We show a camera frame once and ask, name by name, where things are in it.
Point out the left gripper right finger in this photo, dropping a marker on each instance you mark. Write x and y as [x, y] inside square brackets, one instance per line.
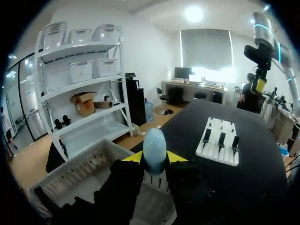
[182, 173]

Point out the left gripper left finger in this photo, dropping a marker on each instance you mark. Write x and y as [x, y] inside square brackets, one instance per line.
[122, 182]

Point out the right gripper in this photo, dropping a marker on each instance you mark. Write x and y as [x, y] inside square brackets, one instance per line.
[257, 55]

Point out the light blue earbud case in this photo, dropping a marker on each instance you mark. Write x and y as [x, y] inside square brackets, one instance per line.
[154, 150]

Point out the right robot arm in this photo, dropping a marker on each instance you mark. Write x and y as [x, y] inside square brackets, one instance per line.
[263, 30]

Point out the white plate with black stands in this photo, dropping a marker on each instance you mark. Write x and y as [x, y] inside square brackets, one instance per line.
[219, 152]

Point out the person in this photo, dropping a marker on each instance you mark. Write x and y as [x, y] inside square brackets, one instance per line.
[5, 131]
[247, 93]

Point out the grey slotted basket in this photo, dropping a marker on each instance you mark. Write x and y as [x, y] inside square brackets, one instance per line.
[77, 168]

